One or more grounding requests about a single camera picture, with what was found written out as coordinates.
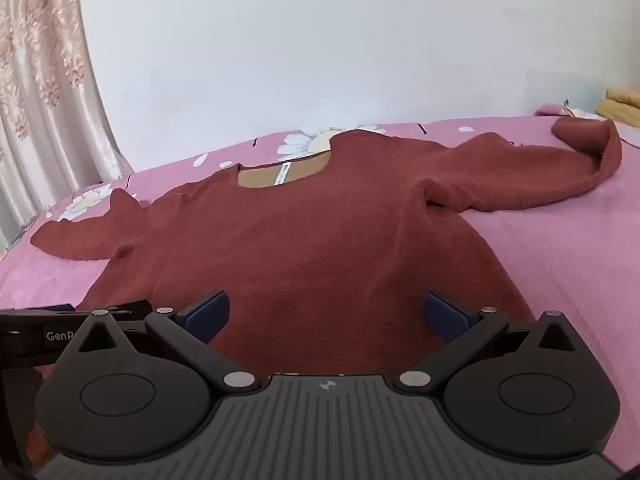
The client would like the dark red knit sweater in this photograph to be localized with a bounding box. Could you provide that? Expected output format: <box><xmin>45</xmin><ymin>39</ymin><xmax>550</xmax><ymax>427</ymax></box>
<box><xmin>32</xmin><ymin>118</ymin><xmax>622</xmax><ymax>375</ymax></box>

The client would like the pink floral bed sheet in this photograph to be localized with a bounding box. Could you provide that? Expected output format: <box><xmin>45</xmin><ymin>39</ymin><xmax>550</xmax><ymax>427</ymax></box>
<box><xmin>1</xmin><ymin>115</ymin><xmax>639</xmax><ymax>469</ymax></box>

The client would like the beige floral curtain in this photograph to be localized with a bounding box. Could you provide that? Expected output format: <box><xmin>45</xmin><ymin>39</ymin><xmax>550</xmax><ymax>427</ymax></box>
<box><xmin>1</xmin><ymin>0</ymin><xmax>132</xmax><ymax>230</ymax></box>

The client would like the yellow folded blanket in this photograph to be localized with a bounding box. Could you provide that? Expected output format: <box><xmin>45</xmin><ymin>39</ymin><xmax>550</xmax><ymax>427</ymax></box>
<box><xmin>594</xmin><ymin>88</ymin><xmax>640</xmax><ymax>128</ymax></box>

